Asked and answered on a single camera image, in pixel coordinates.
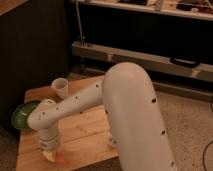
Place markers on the small white patterned bottle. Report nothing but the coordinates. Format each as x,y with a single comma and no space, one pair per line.
111,141

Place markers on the cluttered shelf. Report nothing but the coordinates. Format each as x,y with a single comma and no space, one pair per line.
157,8

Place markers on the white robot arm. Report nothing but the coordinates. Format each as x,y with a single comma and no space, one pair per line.
127,94

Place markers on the green bowl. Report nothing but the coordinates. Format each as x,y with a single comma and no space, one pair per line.
21,114

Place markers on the grey metal case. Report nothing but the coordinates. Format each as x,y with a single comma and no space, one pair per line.
156,63

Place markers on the orange pepper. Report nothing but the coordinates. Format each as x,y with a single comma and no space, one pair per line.
60,158

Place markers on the metal pole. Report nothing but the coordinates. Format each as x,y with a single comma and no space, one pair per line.
82,39

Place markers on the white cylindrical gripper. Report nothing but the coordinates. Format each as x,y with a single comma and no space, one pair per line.
49,141

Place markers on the white paper cup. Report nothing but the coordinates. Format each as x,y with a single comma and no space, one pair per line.
60,86

